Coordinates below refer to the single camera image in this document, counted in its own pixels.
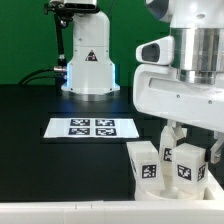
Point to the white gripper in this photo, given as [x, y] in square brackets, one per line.
[158, 92]

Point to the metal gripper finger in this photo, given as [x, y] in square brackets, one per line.
[216, 149]

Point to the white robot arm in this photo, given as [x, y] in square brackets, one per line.
[180, 76]

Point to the white L-shaped fence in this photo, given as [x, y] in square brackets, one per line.
[207, 211]

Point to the white marker sheet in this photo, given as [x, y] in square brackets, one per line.
[91, 128]

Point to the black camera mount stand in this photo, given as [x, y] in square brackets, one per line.
[63, 11]

